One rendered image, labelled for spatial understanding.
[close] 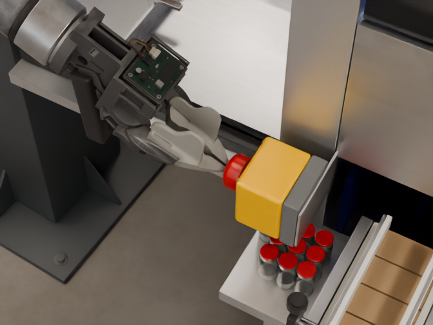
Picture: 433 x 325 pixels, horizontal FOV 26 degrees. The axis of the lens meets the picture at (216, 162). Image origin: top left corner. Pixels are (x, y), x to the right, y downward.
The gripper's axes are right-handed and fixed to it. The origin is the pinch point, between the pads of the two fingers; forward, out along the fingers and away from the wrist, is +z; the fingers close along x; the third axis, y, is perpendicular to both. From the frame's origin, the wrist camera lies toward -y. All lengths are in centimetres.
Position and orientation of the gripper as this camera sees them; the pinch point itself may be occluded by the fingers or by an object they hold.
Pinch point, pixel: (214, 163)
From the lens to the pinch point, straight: 101.0
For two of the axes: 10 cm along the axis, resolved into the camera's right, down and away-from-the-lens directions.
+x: 4.8, -7.1, 5.2
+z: 7.9, 6.0, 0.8
